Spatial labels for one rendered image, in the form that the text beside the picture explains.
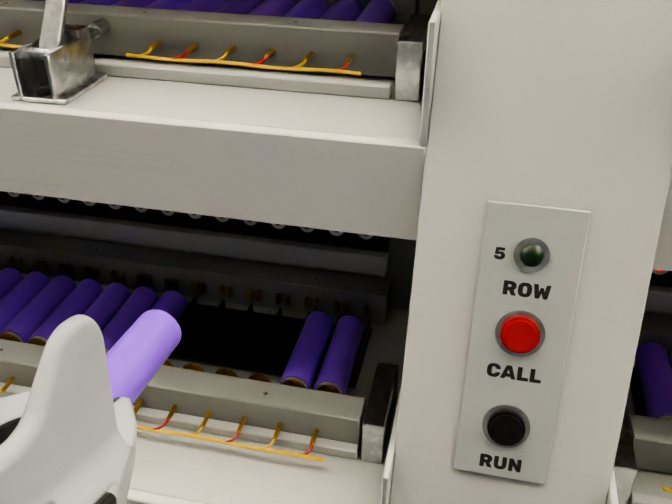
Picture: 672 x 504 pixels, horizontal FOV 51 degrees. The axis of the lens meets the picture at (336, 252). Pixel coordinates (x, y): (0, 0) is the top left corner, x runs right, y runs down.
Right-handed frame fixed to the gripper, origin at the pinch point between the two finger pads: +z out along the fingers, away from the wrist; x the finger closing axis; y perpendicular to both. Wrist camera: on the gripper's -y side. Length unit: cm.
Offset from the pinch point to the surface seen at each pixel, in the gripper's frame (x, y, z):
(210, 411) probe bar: 1.5, -6.7, 16.3
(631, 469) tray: -20.4, -5.4, 15.4
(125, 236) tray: 13.2, -0.4, 28.4
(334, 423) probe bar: -5.6, -6.1, 16.2
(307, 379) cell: -3.2, -5.1, 19.3
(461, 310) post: -11.4, 2.6, 11.1
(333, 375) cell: -4.7, -4.7, 19.4
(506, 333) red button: -13.4, 2.1, 10.5
